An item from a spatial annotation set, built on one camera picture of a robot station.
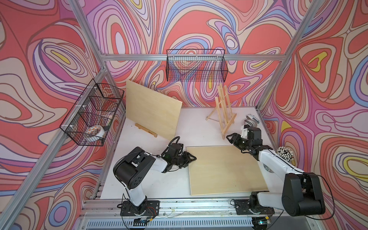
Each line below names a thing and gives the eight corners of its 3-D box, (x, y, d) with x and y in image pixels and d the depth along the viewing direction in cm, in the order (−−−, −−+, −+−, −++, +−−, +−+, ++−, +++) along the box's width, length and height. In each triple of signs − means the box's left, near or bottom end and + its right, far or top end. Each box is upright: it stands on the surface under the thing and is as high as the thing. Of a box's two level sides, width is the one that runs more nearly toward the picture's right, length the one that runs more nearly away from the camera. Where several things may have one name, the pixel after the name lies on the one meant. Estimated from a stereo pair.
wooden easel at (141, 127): (136, 128, 108) (134, 124, 105) (137, 126, 109) (135, 122, 106) (155, 138, 102) (154, 134, 98) (157, 136, 103) (156, 133, 99)
